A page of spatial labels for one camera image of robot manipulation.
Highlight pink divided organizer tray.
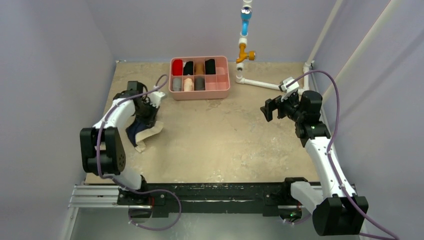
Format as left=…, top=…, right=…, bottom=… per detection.
left=168, top=55, right=231, bottom=101

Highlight white pvc pipe frame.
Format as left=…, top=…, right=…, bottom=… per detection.
left=234, top=0, right=404, bottom=107

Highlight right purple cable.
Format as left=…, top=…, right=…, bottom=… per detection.
left=281, top=69, right=402, bottom=240

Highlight blue pipe valve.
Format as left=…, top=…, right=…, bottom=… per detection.
left=240, top=5, right=252, bottom=37

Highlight purple cable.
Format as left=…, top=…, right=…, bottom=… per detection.
left=95, top=74, right=182, bottom=232
left=281, top=69, right=402, bottom=240

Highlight black rolled cloth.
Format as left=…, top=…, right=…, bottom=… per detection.
left=182, top=61, right=194, bottom=76
left=204, top=58, right=216, bottom=75

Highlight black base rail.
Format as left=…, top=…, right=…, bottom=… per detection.
left=117, top=181, right=310, bottom=222

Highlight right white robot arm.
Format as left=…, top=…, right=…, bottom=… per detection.
left=260, top=90, right=369, bottom=236

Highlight orange pipe valve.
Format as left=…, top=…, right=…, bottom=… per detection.
left=235, top=43, right=256, bottom=64

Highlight red rolled cloth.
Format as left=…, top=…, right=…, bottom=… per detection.
left=171, top=58, right=184, bottom=76

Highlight aluminium extrusion frame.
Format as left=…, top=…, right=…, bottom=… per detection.
left=59, top=184, right=369, bottom=240

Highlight dark grey rolled cloth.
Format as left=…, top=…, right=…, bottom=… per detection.
left=194, top=76, right=206, bottom=91

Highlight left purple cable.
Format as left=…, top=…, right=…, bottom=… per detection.
left=95, top=74, right=182, bottom=232

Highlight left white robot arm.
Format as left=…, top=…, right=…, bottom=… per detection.
left=79, top=81, right=166, bottom=205

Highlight peach rolled cloth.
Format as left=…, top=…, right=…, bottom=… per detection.
left=182, top=78, right=194, bottom=92

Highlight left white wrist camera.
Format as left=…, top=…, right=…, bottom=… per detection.
left=147, top=91, right=167, bottom=109

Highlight brown rolled cloth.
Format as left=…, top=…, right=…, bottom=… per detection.
left=193, top=62, right=205, bottom=75

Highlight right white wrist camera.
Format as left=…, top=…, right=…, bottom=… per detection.
left=278, top=77, right=300, bottom=102

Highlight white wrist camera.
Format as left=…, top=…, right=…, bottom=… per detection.
left=278, top=77, right=300, bottom=102
left=147, top=91, right=167, bottom=109

